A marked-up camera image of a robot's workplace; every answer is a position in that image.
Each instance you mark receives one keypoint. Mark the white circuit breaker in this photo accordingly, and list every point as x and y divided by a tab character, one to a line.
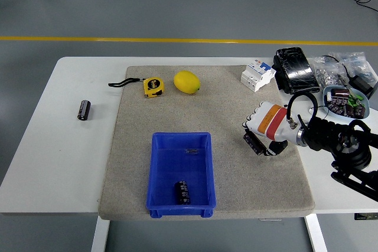
257	76

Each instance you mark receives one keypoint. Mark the large black power adapter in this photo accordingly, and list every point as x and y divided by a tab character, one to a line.
361	84

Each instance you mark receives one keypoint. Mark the white table leg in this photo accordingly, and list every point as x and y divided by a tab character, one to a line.
100	234
316	234

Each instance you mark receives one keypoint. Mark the green plastic part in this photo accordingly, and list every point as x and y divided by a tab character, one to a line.
354	100

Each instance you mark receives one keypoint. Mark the blue plastic box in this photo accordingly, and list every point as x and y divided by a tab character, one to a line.
165	169

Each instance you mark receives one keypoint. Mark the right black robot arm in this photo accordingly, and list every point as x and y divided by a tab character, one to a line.
325	134

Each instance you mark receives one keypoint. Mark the clear bag of bluish parts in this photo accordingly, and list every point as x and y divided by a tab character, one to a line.
353	58

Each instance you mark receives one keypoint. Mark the yellow tape measure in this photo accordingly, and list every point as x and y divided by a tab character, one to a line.
153	86

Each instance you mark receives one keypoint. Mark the grey-brown mat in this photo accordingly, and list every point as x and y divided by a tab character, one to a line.
206	110

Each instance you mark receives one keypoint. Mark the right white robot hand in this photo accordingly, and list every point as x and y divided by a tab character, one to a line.
271	122

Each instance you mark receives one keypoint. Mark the black film-wrapped case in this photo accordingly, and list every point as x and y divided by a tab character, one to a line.
296	70

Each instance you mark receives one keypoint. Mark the light blue bowl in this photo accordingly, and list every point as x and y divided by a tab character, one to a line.
339	117

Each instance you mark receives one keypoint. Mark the clear bag of metal nuts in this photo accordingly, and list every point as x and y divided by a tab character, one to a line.
325	75

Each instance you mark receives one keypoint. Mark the black table control panel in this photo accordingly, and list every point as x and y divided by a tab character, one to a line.
366	216

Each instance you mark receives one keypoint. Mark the yellow lemon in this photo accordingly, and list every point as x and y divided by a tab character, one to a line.
186	82

